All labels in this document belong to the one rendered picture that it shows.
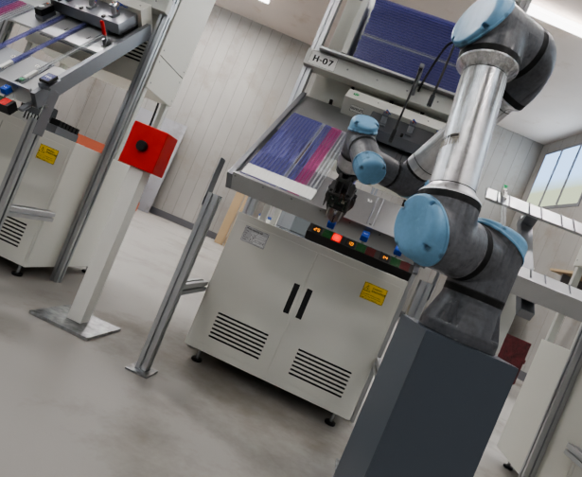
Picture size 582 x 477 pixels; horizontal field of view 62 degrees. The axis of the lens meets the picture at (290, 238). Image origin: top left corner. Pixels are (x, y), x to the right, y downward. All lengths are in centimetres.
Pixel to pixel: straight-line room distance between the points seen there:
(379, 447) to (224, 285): 112
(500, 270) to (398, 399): 30
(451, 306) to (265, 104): 832
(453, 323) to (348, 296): 93
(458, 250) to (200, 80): 865
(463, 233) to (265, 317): 113
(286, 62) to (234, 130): 155
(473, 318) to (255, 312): 109
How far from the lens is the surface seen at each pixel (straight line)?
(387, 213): 163
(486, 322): 96
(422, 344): 90
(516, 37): 104
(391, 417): 92
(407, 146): 195
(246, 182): 158
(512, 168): 983
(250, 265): 187
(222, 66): 938
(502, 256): 96
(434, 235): 84
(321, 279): 183
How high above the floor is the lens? 61
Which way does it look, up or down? level
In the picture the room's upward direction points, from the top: 23 degrees clockwise
